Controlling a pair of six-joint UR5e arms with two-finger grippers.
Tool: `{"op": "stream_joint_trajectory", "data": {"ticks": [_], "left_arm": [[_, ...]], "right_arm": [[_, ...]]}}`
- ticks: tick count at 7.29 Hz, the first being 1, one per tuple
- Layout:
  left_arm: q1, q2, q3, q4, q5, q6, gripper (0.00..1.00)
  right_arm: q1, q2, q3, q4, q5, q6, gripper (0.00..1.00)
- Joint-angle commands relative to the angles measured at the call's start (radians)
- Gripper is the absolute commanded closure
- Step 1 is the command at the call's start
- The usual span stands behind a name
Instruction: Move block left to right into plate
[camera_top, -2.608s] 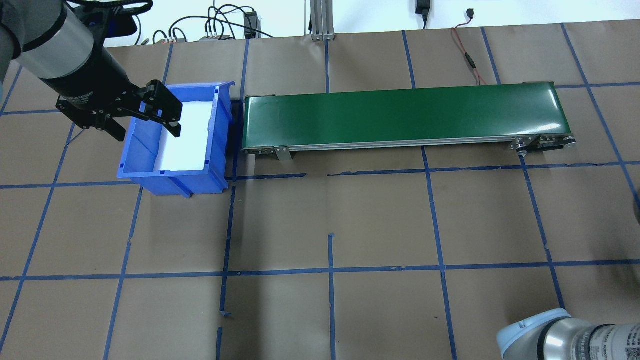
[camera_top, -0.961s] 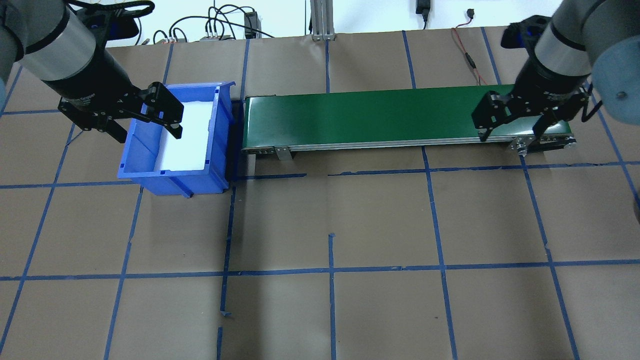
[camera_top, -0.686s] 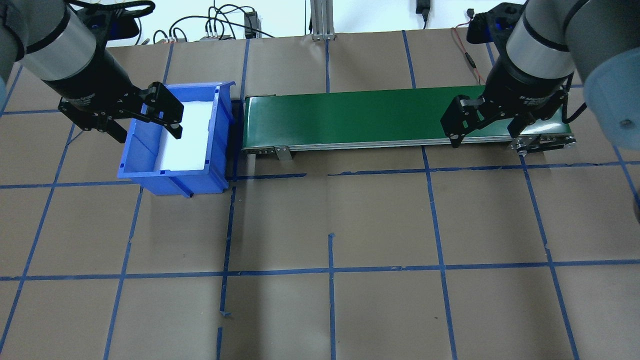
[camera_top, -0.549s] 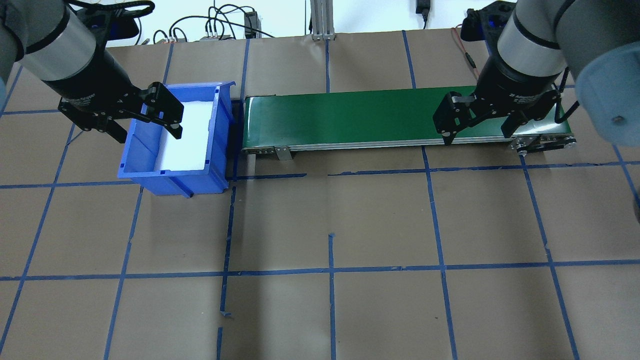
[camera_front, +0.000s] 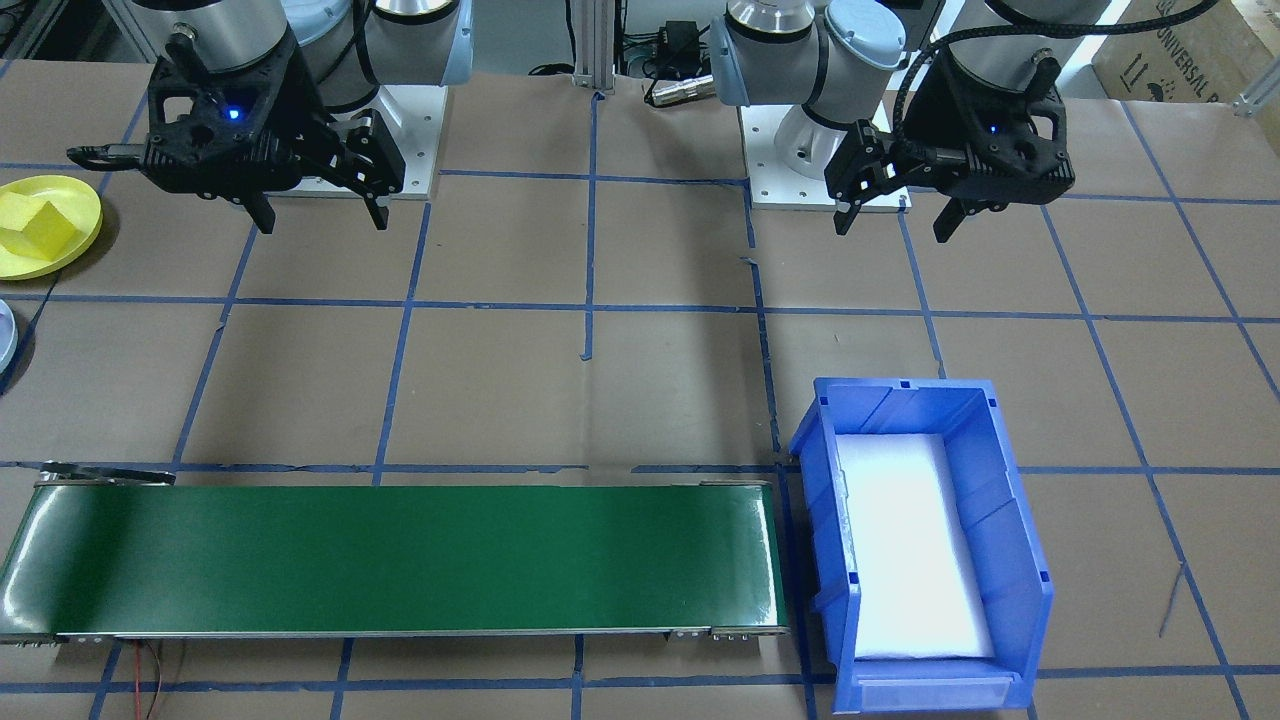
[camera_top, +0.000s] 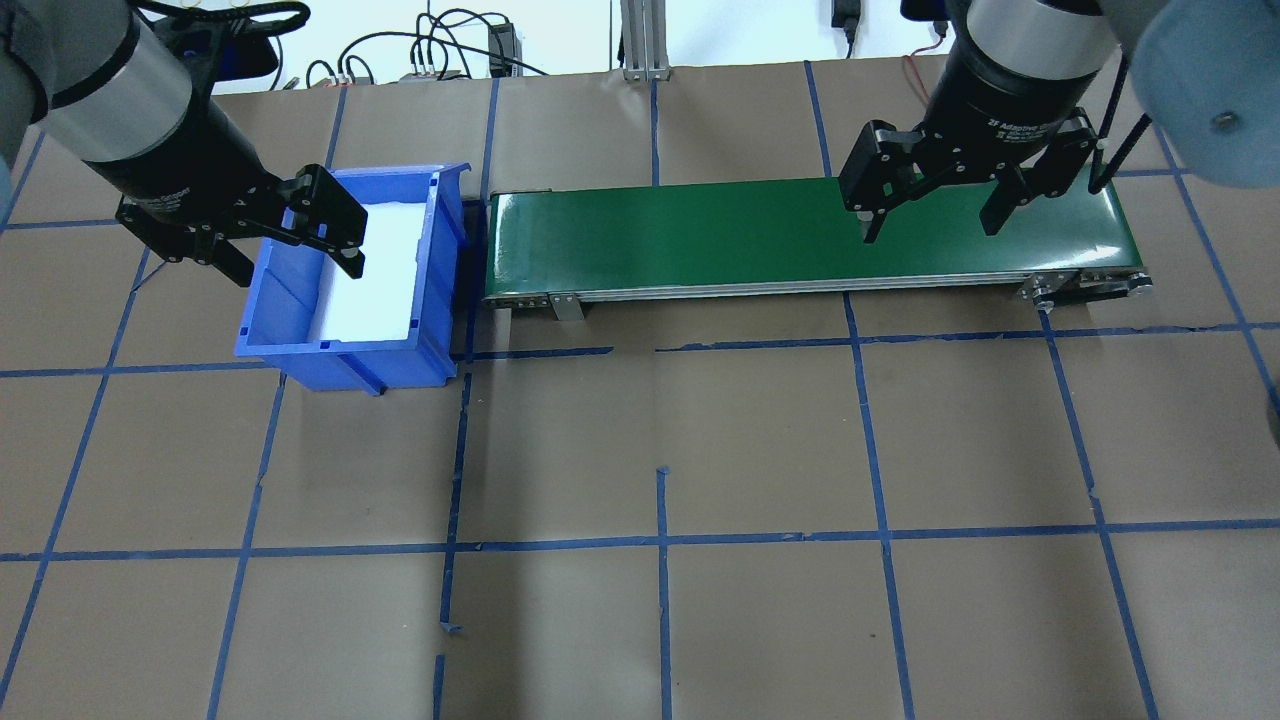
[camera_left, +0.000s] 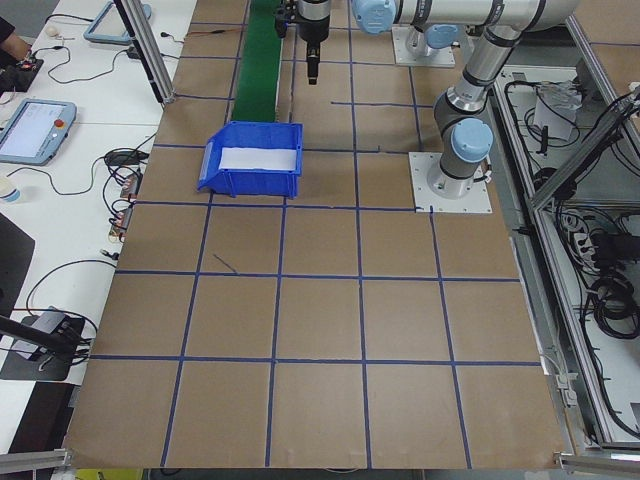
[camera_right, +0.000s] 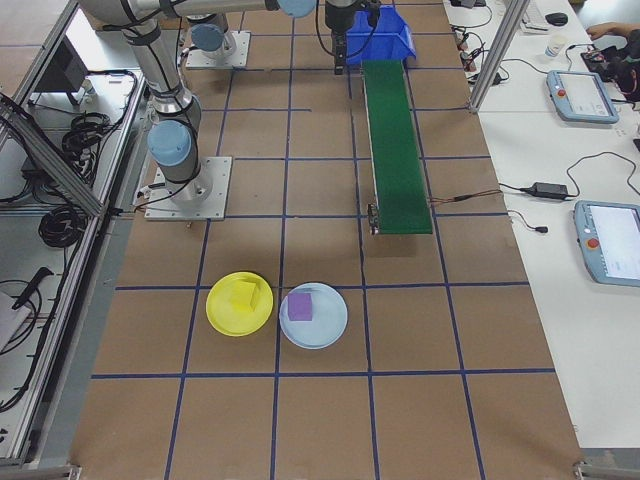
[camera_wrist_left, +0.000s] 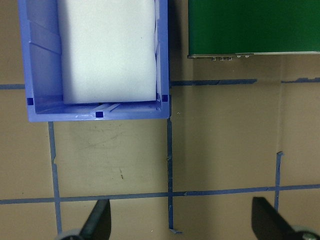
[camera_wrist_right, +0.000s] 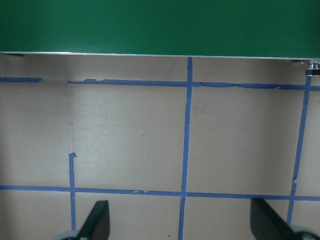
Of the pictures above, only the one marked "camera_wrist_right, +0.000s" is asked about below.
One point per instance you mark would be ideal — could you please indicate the green conveyor belt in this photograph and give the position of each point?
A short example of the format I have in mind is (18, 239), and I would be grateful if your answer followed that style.
(160, 25)

